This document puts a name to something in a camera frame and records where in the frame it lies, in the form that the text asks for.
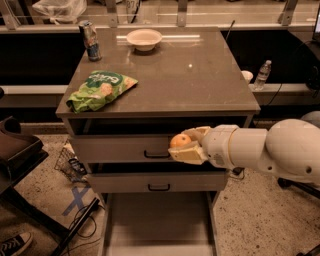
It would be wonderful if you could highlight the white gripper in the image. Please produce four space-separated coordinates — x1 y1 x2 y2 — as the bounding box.
168 125 238 169

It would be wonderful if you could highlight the orange fruit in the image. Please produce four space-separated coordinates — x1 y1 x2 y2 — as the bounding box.
170 134 191 148

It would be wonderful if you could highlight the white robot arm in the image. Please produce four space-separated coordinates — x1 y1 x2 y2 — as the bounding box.
168 119 320 184

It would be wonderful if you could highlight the grey drawer cabinet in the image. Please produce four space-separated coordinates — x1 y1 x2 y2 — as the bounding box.
55 26 262 256

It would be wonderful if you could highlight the open bottom drawer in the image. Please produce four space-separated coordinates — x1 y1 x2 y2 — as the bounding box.
98 192 220 256

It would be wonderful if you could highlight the black power adapter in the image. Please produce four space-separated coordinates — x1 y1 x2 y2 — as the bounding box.
232 167 243 176

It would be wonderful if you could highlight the white paper cup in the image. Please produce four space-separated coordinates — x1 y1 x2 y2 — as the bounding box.
241 70 253 83

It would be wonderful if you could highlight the clear plastic water bottle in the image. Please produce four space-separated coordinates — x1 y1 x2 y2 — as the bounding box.
253 60 272 91

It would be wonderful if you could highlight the green chip bag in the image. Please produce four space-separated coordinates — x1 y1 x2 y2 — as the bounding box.
66 70 138 113

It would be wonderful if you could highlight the white bowl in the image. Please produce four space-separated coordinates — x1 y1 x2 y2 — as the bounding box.
126 29 162 52

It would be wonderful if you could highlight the energy drink can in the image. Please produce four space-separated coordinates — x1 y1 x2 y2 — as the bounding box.
79 20 102 62

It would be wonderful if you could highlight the black chair at left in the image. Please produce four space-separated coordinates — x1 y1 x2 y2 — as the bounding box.
0 116 99 256

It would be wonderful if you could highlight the plastic bag in background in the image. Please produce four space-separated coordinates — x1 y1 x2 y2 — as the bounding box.
32 0 87 24

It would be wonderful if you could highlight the black sneaker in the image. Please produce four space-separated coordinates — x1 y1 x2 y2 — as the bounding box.
0 232 33 256

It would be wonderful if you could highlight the middle drawer with black handle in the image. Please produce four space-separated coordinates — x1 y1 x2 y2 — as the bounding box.
88 171 227 193

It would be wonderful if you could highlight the drawer with black handle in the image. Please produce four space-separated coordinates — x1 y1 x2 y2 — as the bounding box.
68 133 249 164
88 171 227 193

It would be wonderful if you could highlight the top drawer with black handle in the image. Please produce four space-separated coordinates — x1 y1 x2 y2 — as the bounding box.
68 133 249 164

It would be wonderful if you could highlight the black floor cable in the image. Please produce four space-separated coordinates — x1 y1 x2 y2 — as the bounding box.
66 203 104 256

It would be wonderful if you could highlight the wire basket on floor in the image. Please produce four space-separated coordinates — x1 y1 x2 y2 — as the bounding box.
54 146 87 183

